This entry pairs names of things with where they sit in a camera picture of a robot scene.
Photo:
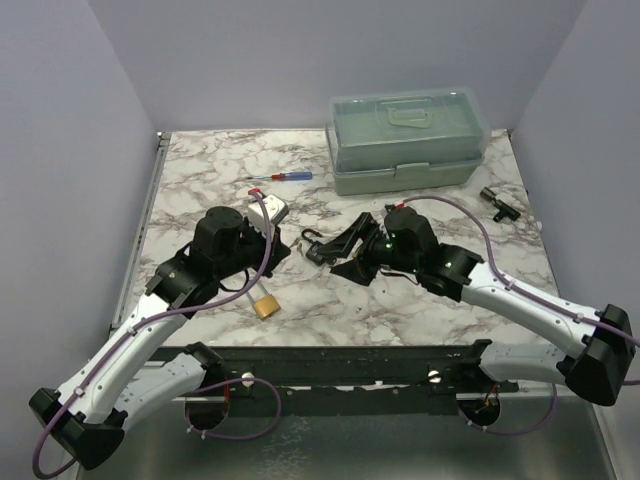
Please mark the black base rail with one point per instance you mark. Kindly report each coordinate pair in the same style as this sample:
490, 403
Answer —
340, 381

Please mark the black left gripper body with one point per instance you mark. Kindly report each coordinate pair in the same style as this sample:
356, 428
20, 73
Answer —
250, 254

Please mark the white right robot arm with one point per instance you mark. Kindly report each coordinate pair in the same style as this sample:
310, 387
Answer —
587, 350

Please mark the black padlock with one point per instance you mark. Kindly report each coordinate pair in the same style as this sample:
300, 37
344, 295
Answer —
312, 254

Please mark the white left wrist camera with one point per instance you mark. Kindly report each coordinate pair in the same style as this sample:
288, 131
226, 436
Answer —
276, 211

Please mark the green plastic toolbox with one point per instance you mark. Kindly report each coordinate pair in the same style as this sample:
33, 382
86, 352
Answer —
405, 141

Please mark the black T-shaped tool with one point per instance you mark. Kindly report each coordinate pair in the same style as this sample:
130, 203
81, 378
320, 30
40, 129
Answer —
503, 210

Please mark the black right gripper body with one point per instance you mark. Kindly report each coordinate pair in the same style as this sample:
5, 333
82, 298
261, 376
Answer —
380, 249

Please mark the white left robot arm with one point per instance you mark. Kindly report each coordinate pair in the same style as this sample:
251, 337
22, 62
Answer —
89, 414

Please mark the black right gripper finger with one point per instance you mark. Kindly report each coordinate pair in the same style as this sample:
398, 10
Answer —
361, 270
361, 236

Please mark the red blue screwdriver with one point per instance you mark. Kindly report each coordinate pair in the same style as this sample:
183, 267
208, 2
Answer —
284, 176

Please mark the brass padlock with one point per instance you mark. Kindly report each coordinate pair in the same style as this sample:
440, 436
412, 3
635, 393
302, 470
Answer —
264, 304

